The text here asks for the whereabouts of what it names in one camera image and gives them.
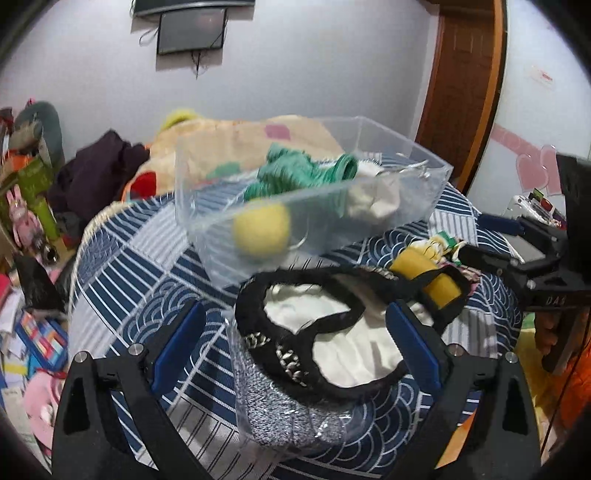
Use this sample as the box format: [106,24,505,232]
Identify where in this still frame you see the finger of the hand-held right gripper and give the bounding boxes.
[457,244,539,289]
[478,212,563,247]

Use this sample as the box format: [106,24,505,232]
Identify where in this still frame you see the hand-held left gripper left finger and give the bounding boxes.
[52,300,207,480]

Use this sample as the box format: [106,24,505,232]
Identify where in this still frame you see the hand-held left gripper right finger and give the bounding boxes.
[385,300,542,480]

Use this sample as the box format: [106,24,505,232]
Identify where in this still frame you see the black-trimmed white garment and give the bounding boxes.
[235,265,472,401]

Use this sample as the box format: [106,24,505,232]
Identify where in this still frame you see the yellow cloth roll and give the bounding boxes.
[388,247,462,308]

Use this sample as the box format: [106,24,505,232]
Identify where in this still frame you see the large clear plastic box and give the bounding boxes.
[174,116,454,289]

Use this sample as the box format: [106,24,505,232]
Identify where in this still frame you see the person's right hand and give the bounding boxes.
[534,313,561,361]

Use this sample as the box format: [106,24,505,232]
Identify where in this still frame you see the white device with coloured parts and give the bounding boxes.
[505,193,566,227]

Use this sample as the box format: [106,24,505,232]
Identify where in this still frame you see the white green patterned cloth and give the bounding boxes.
[416,231,468,267]

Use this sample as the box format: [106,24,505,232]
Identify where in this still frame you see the blue patterned tablecloth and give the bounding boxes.
[68,157,525,480]

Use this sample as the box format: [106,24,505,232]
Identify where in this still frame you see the grey knitted cloth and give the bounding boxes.
[236,330,352,450]

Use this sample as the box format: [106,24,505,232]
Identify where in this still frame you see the yellow felt ball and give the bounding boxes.
[232,203,293,256]

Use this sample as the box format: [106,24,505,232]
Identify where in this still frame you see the wooden door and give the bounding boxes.
[414,0,508,195]

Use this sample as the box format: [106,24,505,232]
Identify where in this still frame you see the black bag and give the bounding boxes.
[14,254,66,315]

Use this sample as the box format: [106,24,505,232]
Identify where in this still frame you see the pile of papers and books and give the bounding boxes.
[0,272,71,462]

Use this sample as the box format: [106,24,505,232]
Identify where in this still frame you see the dark purple clothing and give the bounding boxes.
[46,130,151,219]

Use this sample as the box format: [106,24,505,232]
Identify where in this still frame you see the green knitted cloth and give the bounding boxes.
[244,143,360,217]

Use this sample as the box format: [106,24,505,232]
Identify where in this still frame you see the pink bunny toy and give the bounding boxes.
[7,185,37,246]

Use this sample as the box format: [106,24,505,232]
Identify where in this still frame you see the beige printed blanket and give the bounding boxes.
[122,108,345,201]

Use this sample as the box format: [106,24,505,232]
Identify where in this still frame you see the grey plush toy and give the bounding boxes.
[14,102,65,168]

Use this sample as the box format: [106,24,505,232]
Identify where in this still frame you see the pink heart wall stickers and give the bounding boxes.
[492,124,561,195]

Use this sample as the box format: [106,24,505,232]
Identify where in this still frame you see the white wall label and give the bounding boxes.
[526,65,557,89]

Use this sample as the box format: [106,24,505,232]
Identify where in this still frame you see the black wall screen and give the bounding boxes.
[157,9,228,55]

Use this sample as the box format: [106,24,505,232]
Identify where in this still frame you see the black wall fixture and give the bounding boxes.
[130,0,256,18]

